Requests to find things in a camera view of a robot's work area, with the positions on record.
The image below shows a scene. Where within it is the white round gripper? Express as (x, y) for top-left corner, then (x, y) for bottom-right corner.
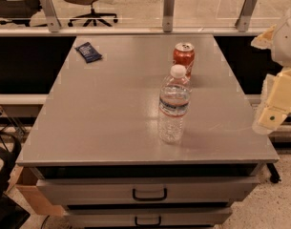
(251, 7), (291, 135)

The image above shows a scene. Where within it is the clear plastic water bottle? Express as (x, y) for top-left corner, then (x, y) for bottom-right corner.
(157, 65), (192, 143)

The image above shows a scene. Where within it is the blue rxbar wrapper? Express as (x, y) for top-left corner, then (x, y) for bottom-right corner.
(75, 42), (102, 63)

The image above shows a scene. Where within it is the red coca-cola can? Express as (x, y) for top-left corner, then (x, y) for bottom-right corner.
(173, 42), (195, 78)

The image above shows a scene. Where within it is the grey upper drawer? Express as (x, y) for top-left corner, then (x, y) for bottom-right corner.
(36, 177), (259, 206)

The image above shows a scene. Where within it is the grey drawer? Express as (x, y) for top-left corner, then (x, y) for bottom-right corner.
(65, 207), (232, 229)
(36, 177), (259, 206)

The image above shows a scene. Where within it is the grey lower drawer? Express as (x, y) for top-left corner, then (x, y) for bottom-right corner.
(65, 207), (232, 229)

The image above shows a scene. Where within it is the dark office chair left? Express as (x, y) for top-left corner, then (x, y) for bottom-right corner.
(0, 0), (42, 27)

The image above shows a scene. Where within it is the clear acrylic barrier panel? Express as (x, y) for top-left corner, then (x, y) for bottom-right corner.
(0, 0), (291, 31)

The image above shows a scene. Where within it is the cardboard box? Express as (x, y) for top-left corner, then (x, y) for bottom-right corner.
(7, 166), (64, 217)

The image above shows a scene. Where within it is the black chair lower left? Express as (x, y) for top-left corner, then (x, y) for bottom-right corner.
(0, 131), (30, 229)

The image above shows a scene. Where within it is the right metal bracket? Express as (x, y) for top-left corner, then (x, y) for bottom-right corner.
(235, 0), (258, 32)

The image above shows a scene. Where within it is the metal bracket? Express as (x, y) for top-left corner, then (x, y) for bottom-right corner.
(39, 0), (61, 32)
(235, 0), (258, 32)
(162, 0), (175, 32)

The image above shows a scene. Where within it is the middle metal bracket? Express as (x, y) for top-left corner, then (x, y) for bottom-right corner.
(162, 0), (175, 32)

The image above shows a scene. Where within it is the black upper drawer handle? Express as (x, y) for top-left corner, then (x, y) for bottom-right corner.
(132, 188), (168, 202)

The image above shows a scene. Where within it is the black drawer handle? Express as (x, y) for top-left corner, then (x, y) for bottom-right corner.
(134, 216), (162, 227)
(132, 188), (168, 202)

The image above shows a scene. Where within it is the black lower drawer handle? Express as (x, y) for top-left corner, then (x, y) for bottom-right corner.
(134, 216), (162, 227)

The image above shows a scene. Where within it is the left metal bracket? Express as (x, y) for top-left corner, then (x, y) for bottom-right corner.
(39, 0), (61, 32)

